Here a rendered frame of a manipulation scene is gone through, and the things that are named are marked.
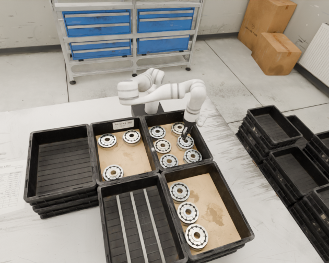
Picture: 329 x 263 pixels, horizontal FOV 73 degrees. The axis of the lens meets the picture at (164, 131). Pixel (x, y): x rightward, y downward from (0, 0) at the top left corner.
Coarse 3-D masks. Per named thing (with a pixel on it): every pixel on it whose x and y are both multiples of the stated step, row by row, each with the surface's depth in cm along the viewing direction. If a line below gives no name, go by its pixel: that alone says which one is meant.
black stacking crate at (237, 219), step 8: (192, 168) 113; (200, 168) 115; (208, 168) 118; (168, 176) 112; (176, 176) 114; (184, 176) 117; (192, 176) 120; (216, 176) 115; (216, 184) 116; (224, 184) 108; (224, 192) 109; (224, 200) 111; (232, 200) 103; (232, 208) 104; (232, 216) 105; (240, 216) 99; (240, 224) 100; (240, 232) 101; (248, 232) 95; (232, 248) 98; (208, 256) 94
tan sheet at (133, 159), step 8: (96, 136) 132; (120, 136) 134; (120, 144) 130; (104, 152) 125; (112, 152) 125; (120, 152) 126; (128, 152) 127; (136, 152) 127; (144, 152) 128; (104, 160) 122; (112, 160) 122; (120, 160) 123; (128, 160) 123; (136, 160) 124; (144, 160) 124; (104, 168) 118; (128, 168) 120; (136, 168) 120; (144, 168) 121
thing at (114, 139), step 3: (102, 135) 129; (105, 135) 129; (108, 135) 129; (111, 135) 130; (99, 138) 127; (102, 138) 127; (114, 138) 128; (99, 141) 126; (102, 141) 126; (111, 141) 127; (114, 141) 127; (99, 144) 125; (102, 144) 125; (105, 144) 125; (108, 144) 125; (111, 144) 126; (114, 144) 126; (105, 147) 124; (108, 147) 124
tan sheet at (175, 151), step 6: (162, 126) 142; (168, 126) 143; (168, 132) 140; (168, 138) 136; (174, 138) 137; (174, 144) 134; (174, 150) 131; (180, 150) 131; (180, 156) 128; (168, 162) 125; (180, 162) 125
